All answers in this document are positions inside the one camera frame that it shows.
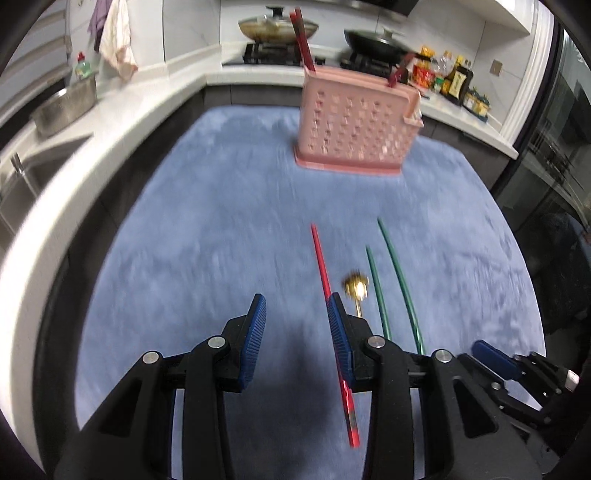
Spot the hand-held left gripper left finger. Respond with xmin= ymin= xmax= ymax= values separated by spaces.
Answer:
xmin=54 ymin=293 xmax=269 ymax=480

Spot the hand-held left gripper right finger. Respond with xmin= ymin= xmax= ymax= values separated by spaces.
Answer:
xmin=326 ymin=295 xmax=541 ymax=480

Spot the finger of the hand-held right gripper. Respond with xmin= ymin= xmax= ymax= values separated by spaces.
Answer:
xmin=472 ymin=340 xmax=522 ymax=381
xmin=514 ymin=353 xmax=581 ymax=393

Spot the green chopstick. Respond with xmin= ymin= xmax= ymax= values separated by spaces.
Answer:
xmin=366 ymin=246 xmax=393 ymax=340
xmin=377 ymin=218 xmax=424 ymax=356

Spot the gold flower-shaped spoon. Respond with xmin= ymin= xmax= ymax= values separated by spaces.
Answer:
xmin=342 ymin=273 xmax=371 ymax=319

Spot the pink perforated utensil holder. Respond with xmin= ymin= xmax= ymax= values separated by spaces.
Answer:
xmin=293 ymin=65 xmax=424 ymax=175

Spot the brownish red chopstick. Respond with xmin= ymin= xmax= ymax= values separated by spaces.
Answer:
xmin=392 ymin=52 xmax=417 ymax=86
xmin=389 ymin=58 xmax=411 ymax=89

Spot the dark maroon chopstick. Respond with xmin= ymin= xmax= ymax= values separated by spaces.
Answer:
xmin=289 ymin=11 xmax=310 ymax=70

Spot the blue plush tablecloth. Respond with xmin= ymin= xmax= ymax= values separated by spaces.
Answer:
xmin=74 ymin=105 xmax=548 ymax=480

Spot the glass sliding door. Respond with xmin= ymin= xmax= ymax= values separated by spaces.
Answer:
xmin=494 ymin=18 xmax=591 ymax=333

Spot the tray of small jars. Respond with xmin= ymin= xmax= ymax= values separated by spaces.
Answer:
xmin=463 ymin=88 xmax=491 ymax=121

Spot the white kitchen countertop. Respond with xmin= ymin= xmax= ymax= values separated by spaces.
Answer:
xmin=0 ymin=62 xmax=520 ymax=462

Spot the stainless steel sink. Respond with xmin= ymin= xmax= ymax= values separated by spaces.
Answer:
xmin=0 ymin=134 xmax=93 ymax=241

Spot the black gas stove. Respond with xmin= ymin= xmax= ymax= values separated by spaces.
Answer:
xmin=242 ymin=41 xmax=407 ymax=77

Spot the metal faucet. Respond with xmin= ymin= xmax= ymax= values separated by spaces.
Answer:
xmin=10 ymin=152 xmax=38 ymax=197

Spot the black wok with lid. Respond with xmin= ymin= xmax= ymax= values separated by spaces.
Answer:
xmin=344 ymin=27 xmax=416 ymax=63

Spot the beige wok with glass lid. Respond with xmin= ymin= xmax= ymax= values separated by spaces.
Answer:
xmin=238 ymin=6 xmax=320 ymax=43

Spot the white hanging towel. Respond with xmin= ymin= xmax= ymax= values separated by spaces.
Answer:
xmin=99 ymin=0 xmax=139 ymax=81

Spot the black range hood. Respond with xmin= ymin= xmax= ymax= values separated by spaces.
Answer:
xmin=323 ymin=0 xmax=419 ymax=14

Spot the purple hanging cloth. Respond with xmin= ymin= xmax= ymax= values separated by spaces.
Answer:
xmin=93 ymin=0 xmax=114 ymax=52

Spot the grey window blind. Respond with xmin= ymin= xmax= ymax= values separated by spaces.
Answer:
xmin=0 ymin=0 xmax=70 ymax=112

